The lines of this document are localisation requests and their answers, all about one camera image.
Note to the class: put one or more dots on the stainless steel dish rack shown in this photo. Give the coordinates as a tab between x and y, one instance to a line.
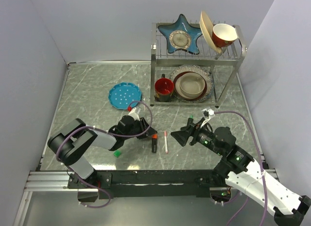
223	67

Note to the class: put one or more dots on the red and white bowl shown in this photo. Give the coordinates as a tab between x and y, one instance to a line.
223	35

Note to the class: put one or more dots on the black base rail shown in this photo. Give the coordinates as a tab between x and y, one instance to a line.
156	183

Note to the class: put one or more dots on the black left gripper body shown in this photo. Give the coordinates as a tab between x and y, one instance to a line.
139	127

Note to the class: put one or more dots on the black green-tipped highlighter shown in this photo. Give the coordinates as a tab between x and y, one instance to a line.
190	121

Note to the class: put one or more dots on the beige bowl on lower shelf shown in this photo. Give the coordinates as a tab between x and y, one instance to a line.
190	86

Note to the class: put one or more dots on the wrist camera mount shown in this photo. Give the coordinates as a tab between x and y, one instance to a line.
208	115
134	113

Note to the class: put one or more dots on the green highlighter cap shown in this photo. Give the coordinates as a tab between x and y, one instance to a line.
117	153

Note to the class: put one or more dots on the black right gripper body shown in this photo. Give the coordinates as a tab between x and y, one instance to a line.
204	137

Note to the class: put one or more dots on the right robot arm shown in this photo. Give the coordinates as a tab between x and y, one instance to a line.
240	170

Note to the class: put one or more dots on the patterned glass plate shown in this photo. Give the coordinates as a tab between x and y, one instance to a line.
192	83

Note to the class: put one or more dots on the cream plate on rack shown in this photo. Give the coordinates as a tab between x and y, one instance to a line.
206	27

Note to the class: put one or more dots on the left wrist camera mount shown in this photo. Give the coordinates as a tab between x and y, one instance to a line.
134	113

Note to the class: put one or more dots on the blue star-shaped dish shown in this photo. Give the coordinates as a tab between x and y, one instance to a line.
180	35

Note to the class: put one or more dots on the dark floral red mug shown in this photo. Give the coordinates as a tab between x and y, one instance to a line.
164	88

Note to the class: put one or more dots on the dark red plate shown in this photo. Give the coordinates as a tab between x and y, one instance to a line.
202	94

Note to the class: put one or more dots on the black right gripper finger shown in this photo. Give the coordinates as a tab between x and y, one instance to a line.
188	130
177	136

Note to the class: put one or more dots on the white pink-tipped marker pen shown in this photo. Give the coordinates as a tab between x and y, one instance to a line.
166	142

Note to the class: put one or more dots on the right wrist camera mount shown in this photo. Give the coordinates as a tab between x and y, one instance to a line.
208	115

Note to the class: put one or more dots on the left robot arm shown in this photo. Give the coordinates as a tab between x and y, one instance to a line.
71	142

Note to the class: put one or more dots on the black orange-tipped highlighter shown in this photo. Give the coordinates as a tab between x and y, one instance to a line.
154	145

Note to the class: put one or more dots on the blue polka dot plate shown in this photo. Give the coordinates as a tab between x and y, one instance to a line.
122	94

